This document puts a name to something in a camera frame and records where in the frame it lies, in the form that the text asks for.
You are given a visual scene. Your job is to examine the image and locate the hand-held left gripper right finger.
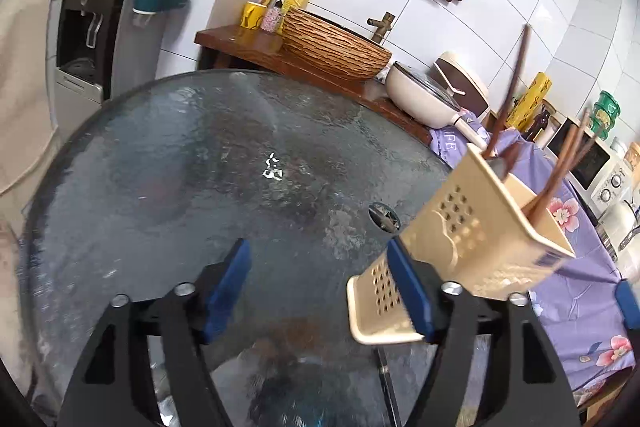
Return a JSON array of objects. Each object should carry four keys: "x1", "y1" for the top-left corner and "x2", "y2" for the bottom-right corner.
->
[{"x1": 387, "y1": 237, "x2": 583, "y2": 427}]

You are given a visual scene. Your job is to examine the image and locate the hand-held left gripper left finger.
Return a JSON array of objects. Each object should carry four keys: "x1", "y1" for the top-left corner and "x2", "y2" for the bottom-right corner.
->
[{"x1": 57, "y1": 238, "x2": 252, "y2": 427}]

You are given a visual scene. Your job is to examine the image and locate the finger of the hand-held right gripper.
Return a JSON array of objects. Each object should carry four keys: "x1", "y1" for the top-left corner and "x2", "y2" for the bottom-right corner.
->
[{"x1": 616, "y1": 279, "x2": 640, "y2": 334}]

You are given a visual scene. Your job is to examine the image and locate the beige perforated utensil basket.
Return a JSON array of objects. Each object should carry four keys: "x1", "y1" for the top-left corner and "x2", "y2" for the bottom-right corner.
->
[{"x1": 346, "y1": 142, "x2": 577, "y2": 345}]

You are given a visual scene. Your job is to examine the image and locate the brown wooden chopstick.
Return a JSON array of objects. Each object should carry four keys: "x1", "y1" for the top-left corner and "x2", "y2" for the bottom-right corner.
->
[
  {"x1": 522, "y1": 107, "x2": 592, "y2": 218},
  {"x1": 486, "y1": 24, "x2": 531, "y2": 158}
]

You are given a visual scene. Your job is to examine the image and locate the purple floral cloth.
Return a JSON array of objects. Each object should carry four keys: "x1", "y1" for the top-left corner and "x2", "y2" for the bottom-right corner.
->
[{"x1": 427, "y1": 107, "x2": 640, "y2": 403}]

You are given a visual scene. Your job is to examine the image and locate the white kettle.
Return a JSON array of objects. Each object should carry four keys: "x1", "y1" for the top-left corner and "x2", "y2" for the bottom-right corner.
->
[{"x1": 597, "y1": 199, "x2": 640, "y2": 263}]

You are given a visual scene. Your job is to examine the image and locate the white microwave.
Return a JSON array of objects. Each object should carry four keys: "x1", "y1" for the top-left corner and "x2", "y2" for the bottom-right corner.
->
[{"x1": 542, "y1": 117, "x2": 634, "y2": 218}]

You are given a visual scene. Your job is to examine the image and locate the stack of green cans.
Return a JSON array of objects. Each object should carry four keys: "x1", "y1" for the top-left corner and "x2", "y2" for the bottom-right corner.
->
[{"x1": 587, "y1": 90, "x2": 621, "y2": 140}]

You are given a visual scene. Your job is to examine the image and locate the cream frying pan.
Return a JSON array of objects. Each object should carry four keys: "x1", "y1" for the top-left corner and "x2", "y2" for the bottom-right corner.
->
[{"x1": 385, "y1": 62, "x2": 488, "y2": 150}]

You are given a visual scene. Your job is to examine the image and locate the brown bottle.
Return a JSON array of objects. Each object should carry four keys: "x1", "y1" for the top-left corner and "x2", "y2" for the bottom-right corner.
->
[{"x1": 525, "y1": 104, "x2": 551, "y2": 141}]

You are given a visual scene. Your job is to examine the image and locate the brown and white pot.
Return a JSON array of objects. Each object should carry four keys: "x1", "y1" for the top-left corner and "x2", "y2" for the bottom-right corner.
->
[{"x1": 432, "y1": 52, "x2": 491, "y2": 118}]

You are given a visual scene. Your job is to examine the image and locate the yellow box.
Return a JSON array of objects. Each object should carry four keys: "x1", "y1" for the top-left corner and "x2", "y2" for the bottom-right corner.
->
[{"x1": 505, "y1": 73, "x2": 552, "y2": 132}]

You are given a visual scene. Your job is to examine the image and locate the wooden counter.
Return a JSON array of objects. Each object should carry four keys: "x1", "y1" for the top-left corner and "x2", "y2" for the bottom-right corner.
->
[{"x1": 194, "y1": 26, "x2": 433, "y2": 145}]

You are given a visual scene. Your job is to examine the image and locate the woven pattern basin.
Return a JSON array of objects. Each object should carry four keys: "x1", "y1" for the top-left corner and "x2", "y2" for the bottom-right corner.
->
[{"x1": 281, "y1": 8, "x2": 393, "y2": 82}]

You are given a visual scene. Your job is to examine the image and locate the bronze faucet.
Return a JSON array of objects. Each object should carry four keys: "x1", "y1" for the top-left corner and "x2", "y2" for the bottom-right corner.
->
[{"x1": 366, "y1": 11, "x2": 396, "y2": 45}]

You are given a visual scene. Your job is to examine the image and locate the yellow cup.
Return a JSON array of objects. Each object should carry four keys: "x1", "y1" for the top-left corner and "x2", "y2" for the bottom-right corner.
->
[{"x1": 241, "y1": 1, "x2": 271, "y2": 30}]

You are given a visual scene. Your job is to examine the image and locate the grey water dispenser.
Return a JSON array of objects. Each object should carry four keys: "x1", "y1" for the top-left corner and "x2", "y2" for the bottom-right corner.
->
[{"x1": 47, "y1": 0, "x2": 166, "y2": 140}]

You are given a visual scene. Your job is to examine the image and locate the beige cloth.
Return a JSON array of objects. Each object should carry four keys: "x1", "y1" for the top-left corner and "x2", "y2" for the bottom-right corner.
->
[{"x1": 0, "y1": 0, "x2": 66, "y2": 198}]

